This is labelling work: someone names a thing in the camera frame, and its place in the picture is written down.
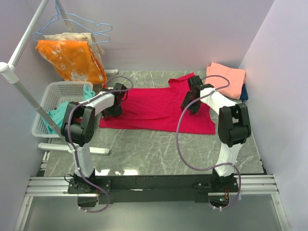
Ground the white clothes rack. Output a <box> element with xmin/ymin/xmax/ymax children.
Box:
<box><xmin>0</xmin><ymin>0</ymin><xmax>119</xmax><ymax>155</ymax></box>

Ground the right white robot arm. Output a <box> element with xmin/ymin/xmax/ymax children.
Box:
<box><xmin>176</xmin><ymin>75</ymin><xmax>251</xmax><ymax>192</ymax></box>

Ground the magenta t-shirt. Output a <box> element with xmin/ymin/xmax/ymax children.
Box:
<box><xmin>99</xmin><ymin>73</ymin><xmax>216</xmax><ymax>135</ymax></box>

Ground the teal t-shirt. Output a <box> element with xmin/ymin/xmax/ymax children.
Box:
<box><xmin>45</xmin><ymin>84</ymin><xmax>96</xmax><ymax>128</ymax></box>

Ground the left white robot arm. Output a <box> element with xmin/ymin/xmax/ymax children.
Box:
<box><xmin>61</xmin><ymin>83</ymin><xmax>129</xmax><ymax>193</ymax></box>

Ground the folded salmon t-shirt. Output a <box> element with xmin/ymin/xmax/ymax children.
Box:
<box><xmin>205</xmin><ymin>62</ymin><xmax>246</xmax><ymax>100</ymax></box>

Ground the orange tie-dye cloth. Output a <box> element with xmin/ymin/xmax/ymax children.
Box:
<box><xmin>36</xmin><ymin>40</ymin><xmax>107</xmax><ymax>84</ymax></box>

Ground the white plastic laundry basket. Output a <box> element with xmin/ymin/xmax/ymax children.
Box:
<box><xmin>32</xmin><ymin>81</ymin><xmax>93</xmax><ymax>138</ymax></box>

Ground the aluminium frame rail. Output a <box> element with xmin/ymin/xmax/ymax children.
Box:
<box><xmin>14</xmin><ymin>175</ymin><xmax>291</xmax><ymax>231</ymax></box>

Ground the folded navy t-shirt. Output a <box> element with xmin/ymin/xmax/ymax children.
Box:
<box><xmin>239</xmin><ymin>84</ymin><xmax>249</xmax><ymax>102</ymax></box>

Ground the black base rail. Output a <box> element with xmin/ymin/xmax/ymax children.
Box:
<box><xmin>67</xmin><ymin>174</ymin><xmax>240</xmax><ymax>204</ymax></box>

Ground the beige cloth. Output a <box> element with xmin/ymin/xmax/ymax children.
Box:
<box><xmin>44</xmin><ymin>32</ymin><xmax>104</xmax><ymax>66</ymax></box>

